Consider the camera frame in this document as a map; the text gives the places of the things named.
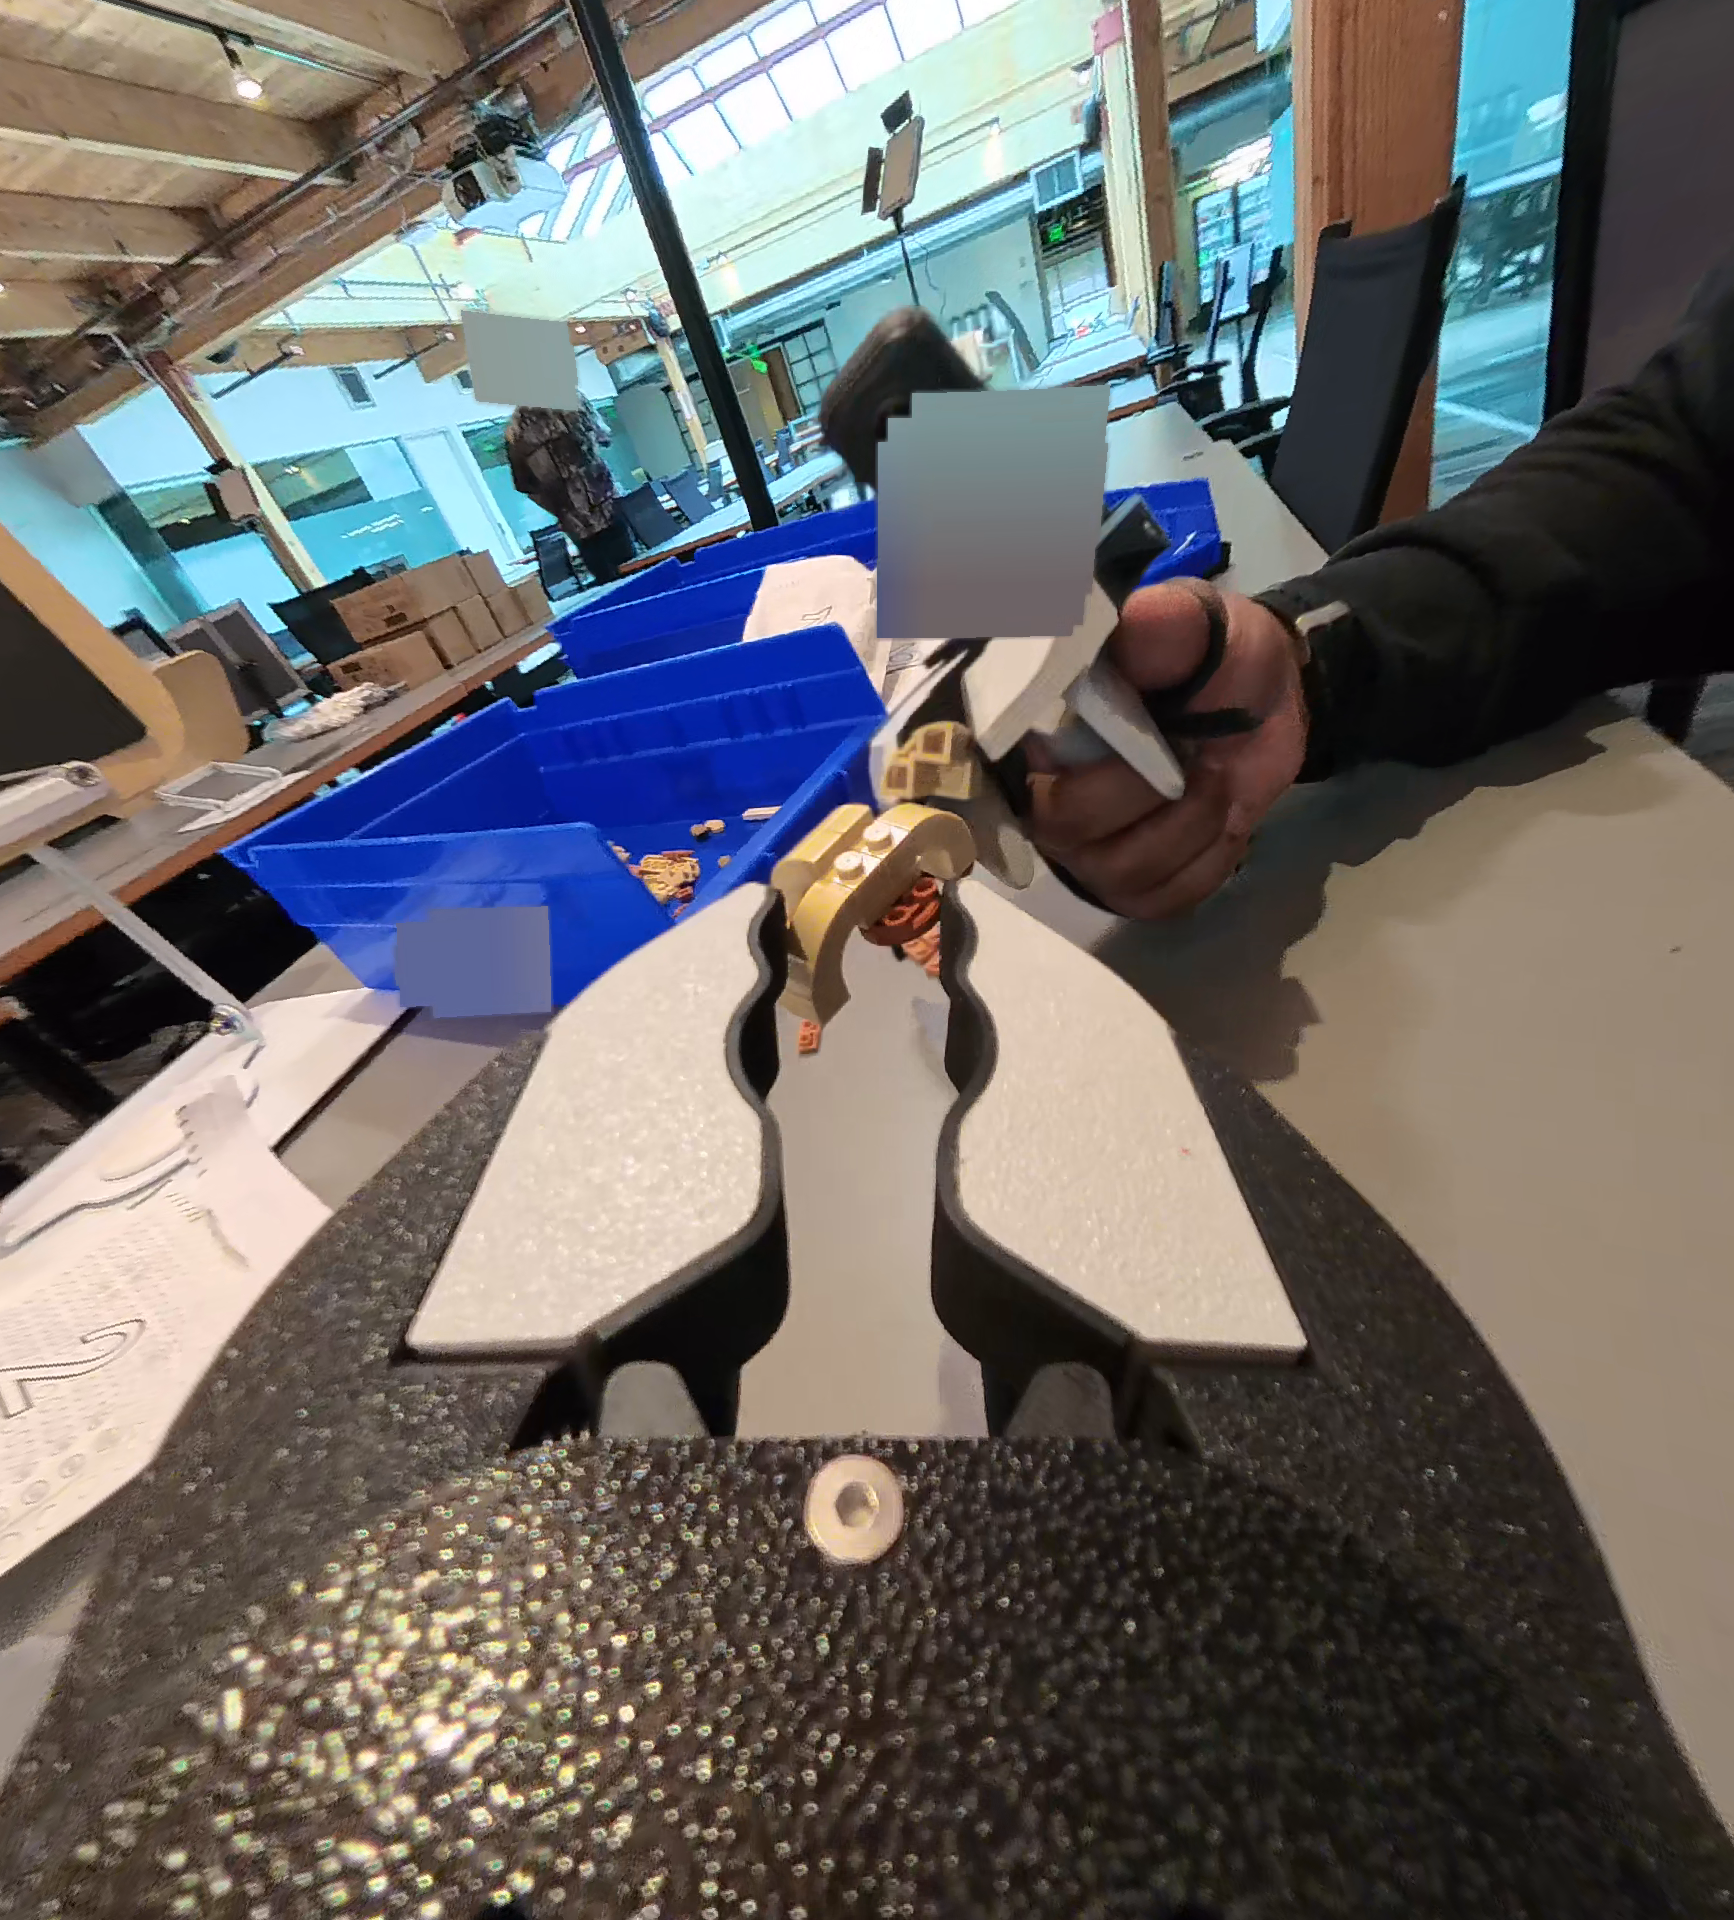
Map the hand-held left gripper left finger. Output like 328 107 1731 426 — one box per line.
404 882 795 1435

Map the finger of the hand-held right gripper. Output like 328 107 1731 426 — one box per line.
961 576 1125 763
871 636 966 752

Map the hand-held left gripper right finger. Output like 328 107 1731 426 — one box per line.
934 897 1313 1438

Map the tan curved toy brick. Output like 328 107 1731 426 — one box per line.
882 717 980 808

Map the tan brick assembly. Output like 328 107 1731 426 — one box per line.
773 805 980 1032

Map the person's right forearm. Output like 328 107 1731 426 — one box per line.
1249 150 1734 782

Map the wood edged grey desk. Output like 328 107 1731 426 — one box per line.
0 622 558 1053

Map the person's right hand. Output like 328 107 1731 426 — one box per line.
1029 576 1313 922

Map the black mesh office chair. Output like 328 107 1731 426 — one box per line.
1264 177 1470 558

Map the pile of toy bricks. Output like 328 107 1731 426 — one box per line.
608 810 780 911

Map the light panel on stand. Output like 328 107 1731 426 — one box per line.
861 92 933 324

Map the black pole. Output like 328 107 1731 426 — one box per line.
567 0 783 531

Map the stack of cardboard boxes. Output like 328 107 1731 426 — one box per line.
275 549 558 697

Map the crumpled printed paper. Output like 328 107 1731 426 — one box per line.
279 682 408 740

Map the small white tray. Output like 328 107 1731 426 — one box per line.
155 760 284 822

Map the white printed paper sheet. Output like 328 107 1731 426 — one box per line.
0 1081 337 1653

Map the ceiling projector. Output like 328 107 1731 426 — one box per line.
439 143 528 216

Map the wooden support post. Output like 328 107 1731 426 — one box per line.
1295 0 1470 521

